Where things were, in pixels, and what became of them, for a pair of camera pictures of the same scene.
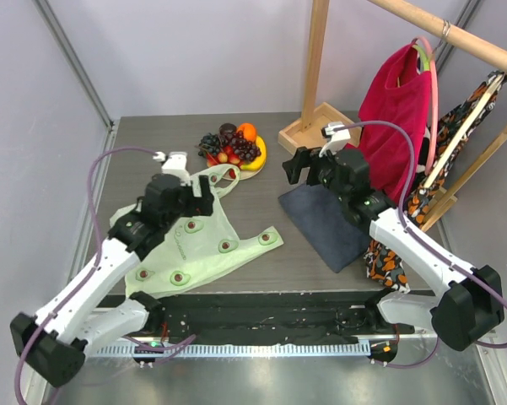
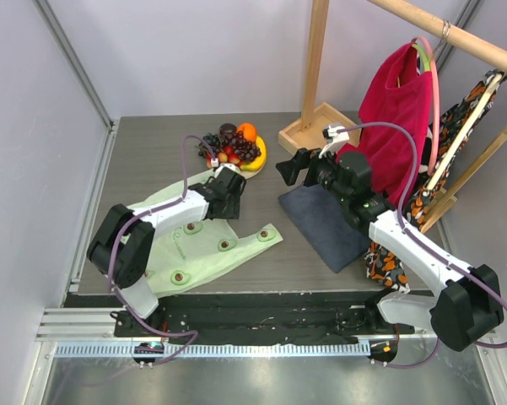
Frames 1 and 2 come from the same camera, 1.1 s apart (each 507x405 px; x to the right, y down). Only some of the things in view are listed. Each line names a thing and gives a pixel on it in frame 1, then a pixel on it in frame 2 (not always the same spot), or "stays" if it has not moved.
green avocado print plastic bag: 196,245 stays
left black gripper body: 186,206 → 231,210
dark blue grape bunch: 209,143 stays
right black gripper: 303,167 stays
